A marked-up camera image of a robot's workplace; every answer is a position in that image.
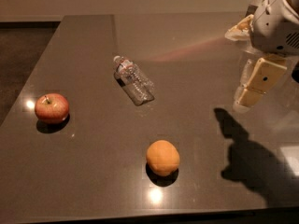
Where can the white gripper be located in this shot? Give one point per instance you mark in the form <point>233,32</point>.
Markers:
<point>274,28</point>

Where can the clear plastic water bottle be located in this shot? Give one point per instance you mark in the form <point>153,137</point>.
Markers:
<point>133,81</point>

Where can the orange fruit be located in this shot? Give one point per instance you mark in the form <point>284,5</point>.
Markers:
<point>162,158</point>

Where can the red apple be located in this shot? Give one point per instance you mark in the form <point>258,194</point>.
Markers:
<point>52,108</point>

